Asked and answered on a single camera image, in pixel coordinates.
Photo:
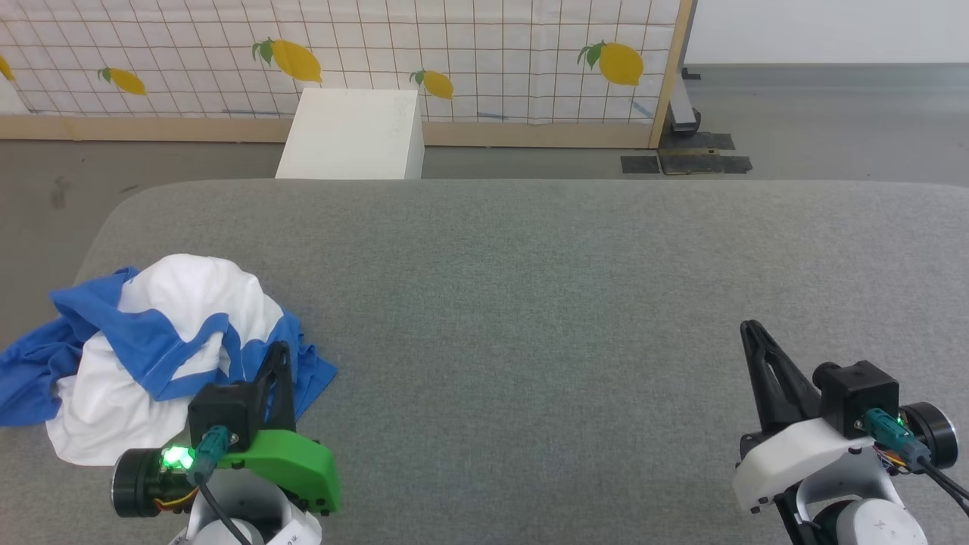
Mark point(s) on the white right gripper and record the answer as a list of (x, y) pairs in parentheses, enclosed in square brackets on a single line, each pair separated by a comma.
[(795, 458)]

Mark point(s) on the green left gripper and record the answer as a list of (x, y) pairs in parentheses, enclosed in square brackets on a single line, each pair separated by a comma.
[(295, 465)]

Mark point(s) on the white and blue t-shirt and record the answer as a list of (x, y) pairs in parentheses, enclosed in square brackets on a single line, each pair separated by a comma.
[(182, 303)]

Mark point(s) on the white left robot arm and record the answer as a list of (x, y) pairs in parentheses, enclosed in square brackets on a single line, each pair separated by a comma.
[(136, 484)]

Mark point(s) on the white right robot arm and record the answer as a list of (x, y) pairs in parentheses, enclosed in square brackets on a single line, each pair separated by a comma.
[(870, 522)]

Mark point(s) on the white paper label tag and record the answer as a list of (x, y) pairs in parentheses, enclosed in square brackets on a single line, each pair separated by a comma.
[(297, 530)]

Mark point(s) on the large black floor tape patch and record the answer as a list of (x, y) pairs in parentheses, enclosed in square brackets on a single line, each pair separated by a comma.
[(700, 141), (708, 164)]

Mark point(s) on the grey fabric sofa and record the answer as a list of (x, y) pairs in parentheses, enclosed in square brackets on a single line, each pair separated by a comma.
[(530, 303)]

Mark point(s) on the small black floor tape patch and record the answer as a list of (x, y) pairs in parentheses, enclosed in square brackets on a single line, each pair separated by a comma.
[(640, 164)]

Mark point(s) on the grey metal stand leg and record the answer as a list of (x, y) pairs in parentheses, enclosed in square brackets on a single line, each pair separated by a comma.
[(683, 113)]

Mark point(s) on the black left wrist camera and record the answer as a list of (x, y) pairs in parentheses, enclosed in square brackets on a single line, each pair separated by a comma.
[(223, 412)]

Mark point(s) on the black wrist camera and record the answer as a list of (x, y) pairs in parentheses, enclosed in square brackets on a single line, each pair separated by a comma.
[(223, 412), (859, 393)]

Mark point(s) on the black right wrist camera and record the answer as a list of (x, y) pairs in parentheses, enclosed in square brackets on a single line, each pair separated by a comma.
[(859, 393)]

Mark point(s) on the white box pedestal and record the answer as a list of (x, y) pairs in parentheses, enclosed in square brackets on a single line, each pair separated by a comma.
[(352, 136)]

